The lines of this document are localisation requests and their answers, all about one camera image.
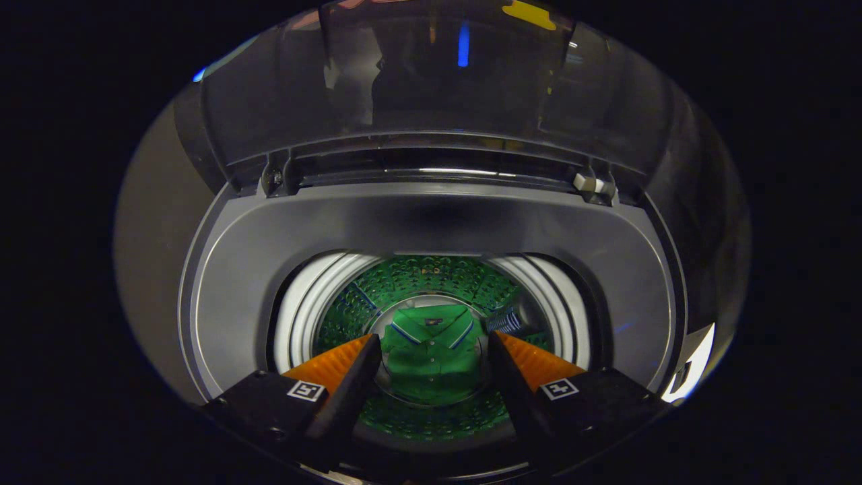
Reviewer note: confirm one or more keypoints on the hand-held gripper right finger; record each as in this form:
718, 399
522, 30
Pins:
522, 404

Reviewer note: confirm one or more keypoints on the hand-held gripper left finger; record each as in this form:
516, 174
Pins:
340, 404

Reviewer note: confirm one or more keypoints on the green polo shirt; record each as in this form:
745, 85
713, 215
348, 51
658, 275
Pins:
431, 357

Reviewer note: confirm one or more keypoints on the grey washing machine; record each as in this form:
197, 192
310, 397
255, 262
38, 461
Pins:
431, 222

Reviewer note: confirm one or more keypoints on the dark glass washing machine lid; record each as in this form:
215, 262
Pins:
431, 81

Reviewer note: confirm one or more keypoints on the white board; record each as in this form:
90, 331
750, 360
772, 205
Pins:
693, 364

